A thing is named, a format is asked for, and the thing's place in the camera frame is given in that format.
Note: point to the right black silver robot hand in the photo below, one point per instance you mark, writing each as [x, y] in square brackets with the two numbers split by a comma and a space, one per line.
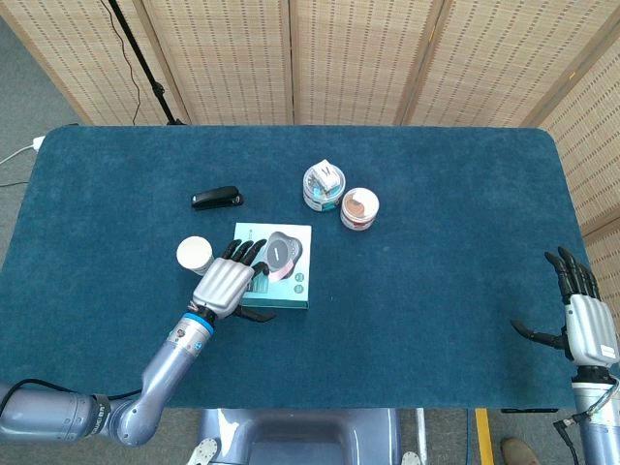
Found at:
[591, 329]

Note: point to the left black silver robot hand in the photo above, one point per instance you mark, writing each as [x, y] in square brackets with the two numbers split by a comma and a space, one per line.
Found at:
[223, 286]

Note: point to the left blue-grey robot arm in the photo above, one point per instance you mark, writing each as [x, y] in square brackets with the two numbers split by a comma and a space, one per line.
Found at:
[164, 368]

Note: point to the teal speakerphone product box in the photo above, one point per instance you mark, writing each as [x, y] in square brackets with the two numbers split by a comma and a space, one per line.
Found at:
[290, 298]

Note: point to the small white cardboard box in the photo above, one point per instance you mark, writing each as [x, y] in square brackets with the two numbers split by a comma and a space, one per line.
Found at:
[325, 174]

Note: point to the white paper cup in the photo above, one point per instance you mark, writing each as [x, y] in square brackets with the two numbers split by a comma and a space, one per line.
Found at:
[194, 252]

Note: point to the black stapler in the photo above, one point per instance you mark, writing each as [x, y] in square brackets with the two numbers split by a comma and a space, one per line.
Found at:
[213, 196]

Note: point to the clear jar of binder clips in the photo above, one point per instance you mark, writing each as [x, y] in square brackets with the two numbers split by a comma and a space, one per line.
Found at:
[319, 201]

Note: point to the brown shoe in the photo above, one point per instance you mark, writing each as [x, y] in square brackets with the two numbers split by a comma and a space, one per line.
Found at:
[520, 453]

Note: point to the yellow floor tape strip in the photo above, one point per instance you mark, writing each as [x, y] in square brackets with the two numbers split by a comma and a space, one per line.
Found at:
[484, 436]

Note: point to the clear jar with red label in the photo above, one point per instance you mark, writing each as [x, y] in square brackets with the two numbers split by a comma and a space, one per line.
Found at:
[359, 206]

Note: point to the blue-grey robot torso base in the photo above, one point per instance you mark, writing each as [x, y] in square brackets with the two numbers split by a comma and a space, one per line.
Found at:
[300, 436]

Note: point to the blue carpet table cloth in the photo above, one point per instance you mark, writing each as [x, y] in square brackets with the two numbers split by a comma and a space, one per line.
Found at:
[412, 315]

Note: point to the bamboo folding screen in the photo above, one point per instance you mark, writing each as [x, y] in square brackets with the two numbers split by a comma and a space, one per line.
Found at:
[242, 58]
[596, 145]

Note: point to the white table leg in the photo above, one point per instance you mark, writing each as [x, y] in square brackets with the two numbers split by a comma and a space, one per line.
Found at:
[420, 431]

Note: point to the black tripod stand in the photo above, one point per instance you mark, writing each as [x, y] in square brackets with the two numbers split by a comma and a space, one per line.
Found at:
[145, 63]

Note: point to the black table edge bracket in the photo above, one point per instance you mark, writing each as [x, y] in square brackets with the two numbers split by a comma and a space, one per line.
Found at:
[528, 411]

